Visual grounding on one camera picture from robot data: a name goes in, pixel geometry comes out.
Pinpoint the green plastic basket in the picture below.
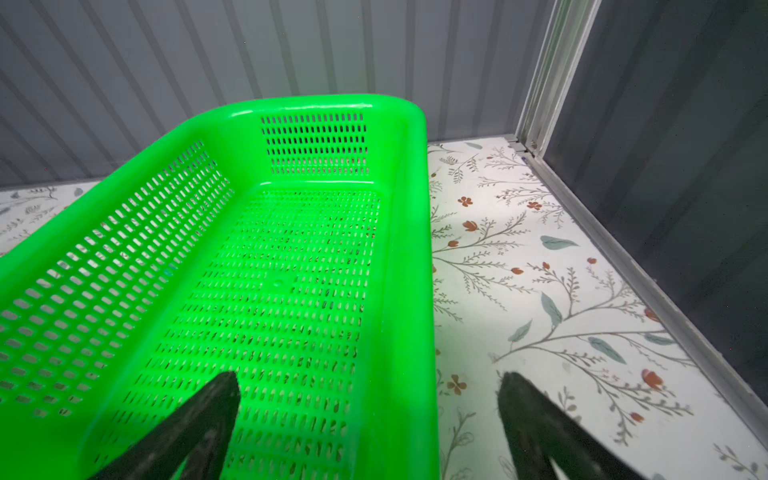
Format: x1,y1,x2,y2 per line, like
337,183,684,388
1,95,440,479

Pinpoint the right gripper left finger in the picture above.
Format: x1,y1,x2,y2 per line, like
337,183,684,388
93,371,241,479

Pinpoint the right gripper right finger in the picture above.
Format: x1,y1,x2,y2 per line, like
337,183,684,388
497,372,642,479

